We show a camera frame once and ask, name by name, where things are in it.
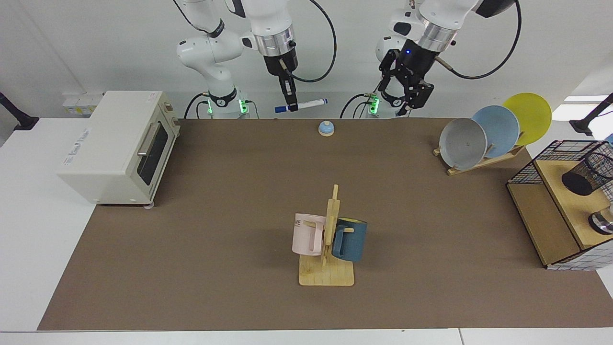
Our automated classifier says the white marker with blue cap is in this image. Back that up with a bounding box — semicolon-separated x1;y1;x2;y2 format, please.
274;99;329;114

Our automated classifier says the black mesh pen holder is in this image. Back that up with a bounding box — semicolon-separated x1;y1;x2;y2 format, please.
561;144;613;197

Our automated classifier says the grey plate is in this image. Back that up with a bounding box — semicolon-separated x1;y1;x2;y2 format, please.
439;118;488;171

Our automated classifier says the wooden plate rack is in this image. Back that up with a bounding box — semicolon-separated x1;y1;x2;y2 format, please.
433;132;526;176

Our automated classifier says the light blue plate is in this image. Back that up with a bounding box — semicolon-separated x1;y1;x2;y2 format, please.
472;105;521;159

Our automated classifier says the yellow plate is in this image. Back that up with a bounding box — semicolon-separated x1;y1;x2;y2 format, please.
503;92;553;147

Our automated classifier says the pink cup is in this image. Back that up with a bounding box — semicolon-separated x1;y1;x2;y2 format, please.
292;213;327;257

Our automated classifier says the dark blue cup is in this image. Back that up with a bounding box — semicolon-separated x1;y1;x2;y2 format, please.
331;217;368;263

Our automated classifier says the brown table cloth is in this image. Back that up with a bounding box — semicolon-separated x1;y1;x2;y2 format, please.
37;118;613;331

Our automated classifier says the pale toaster oven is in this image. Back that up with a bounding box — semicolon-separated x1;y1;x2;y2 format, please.
57;91;181;207

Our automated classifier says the black clamp stand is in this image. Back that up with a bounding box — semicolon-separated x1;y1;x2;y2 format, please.
569;93;613;136
0;92;40;131

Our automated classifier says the wooden cup stand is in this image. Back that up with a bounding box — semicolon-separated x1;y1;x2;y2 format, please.
299;184;355;287

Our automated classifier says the glass lid with metal rim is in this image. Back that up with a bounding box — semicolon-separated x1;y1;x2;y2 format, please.
588;204;613;235

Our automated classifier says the black base cable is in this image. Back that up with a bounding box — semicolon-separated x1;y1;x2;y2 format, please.
340;92;379;119
183;92;211;119

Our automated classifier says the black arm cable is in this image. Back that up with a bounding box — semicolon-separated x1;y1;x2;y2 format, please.
287;0;337;83
438;0;522;80

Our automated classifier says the wire basket with wooden floor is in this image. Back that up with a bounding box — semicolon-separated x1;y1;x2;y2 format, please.
507;139;613;271

